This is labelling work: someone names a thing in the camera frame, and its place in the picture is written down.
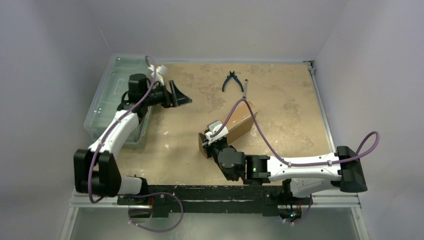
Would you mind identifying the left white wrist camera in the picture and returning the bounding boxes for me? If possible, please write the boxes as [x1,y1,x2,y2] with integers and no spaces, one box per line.
[148,64,167,86]

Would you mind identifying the clear plastic storage bin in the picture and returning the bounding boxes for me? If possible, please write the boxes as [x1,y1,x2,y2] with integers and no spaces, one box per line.
[83,53,151,142]

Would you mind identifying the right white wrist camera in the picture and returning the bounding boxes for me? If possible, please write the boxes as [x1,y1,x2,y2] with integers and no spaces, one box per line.
[205,120,229,145]

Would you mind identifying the brown cardboard express box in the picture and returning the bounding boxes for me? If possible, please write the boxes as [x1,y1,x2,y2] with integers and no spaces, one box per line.
[198,101,258,158]

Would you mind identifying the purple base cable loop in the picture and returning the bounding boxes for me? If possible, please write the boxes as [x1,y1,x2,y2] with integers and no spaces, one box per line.
[127,193,185,234]

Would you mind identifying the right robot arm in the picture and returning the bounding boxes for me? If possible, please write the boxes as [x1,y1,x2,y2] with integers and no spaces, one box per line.
[200,138,368,204]

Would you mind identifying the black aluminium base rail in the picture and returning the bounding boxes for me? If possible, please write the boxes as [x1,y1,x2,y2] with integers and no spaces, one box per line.
[69,184,360,220]

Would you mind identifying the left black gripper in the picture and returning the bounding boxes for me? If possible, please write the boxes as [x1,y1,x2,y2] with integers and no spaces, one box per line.
[143,80,192,109]

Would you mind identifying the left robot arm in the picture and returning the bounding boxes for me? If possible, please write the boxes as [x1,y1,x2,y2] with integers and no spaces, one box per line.
[73,73,192,205]

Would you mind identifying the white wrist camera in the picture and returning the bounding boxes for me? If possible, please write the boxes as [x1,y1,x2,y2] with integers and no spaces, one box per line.
[205,120,229,145]
[148,64,167,86]

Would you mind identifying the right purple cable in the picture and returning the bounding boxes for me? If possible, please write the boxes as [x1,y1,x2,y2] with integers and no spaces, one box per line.
[208,98,381,168]

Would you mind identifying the blue handled pliers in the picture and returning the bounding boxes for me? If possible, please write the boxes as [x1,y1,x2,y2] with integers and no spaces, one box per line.
[221,70,245,93]

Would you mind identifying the small silver wrench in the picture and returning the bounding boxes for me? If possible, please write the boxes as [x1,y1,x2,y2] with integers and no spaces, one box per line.
[242,79,249,99]

